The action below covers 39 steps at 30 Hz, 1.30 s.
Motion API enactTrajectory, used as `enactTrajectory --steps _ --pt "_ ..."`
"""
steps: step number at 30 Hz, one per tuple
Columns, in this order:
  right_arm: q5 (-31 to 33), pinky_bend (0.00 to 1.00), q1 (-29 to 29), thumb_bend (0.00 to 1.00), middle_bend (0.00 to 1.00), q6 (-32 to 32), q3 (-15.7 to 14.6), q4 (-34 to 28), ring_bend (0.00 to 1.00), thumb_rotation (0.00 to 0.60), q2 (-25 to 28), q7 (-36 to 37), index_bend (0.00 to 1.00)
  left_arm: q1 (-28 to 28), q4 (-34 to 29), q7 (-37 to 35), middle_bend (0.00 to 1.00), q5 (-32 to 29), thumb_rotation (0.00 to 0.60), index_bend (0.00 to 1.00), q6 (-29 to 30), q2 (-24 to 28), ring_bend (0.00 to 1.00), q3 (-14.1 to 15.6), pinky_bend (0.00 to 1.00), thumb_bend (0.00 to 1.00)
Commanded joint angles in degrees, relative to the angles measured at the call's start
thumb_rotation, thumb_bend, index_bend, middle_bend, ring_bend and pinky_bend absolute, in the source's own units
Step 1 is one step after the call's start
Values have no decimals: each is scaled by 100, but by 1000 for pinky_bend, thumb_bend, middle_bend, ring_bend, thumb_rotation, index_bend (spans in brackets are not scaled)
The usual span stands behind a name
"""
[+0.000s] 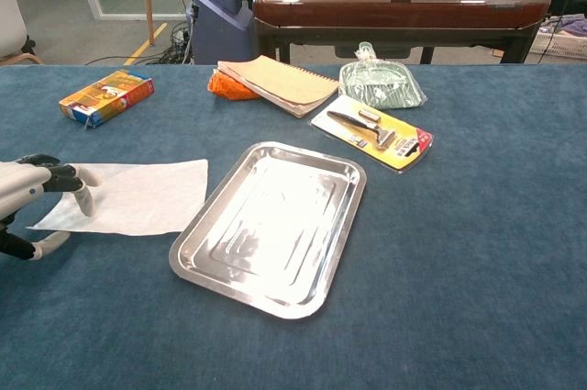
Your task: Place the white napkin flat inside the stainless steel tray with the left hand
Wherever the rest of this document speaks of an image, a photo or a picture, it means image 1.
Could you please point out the white chair with wooden legs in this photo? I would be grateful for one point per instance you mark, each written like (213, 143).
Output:
(9, 9)

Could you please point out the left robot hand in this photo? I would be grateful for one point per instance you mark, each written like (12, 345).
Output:
(18, 188)

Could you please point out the green dustpan set in bag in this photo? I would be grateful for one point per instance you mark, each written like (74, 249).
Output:
(380, 85)

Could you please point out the brown spiral notebook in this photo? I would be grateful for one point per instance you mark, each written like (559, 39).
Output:
(284, 82)

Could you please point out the white plastic basket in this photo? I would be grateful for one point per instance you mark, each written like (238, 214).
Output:
(559, 46)

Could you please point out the white paper sheet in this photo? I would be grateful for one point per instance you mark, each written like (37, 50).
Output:
(137, 199)

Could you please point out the brown mahjong table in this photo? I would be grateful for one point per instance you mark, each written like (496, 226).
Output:
(399, 9)

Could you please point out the orange and blue cardboard box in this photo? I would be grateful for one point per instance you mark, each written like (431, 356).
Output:
(105, 96)

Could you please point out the silver metal tray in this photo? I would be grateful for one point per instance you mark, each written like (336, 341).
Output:
(270, 229)

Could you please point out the blue grey machine base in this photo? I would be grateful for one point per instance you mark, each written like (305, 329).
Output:
(220, 36)

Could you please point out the purple cloth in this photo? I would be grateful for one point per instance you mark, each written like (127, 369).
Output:
(575, 26)

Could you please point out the blue velvet table cover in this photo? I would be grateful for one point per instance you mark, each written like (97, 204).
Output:
(458, 248)

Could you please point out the razor in yellow blister pack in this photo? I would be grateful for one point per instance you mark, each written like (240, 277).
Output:
(390, 142)

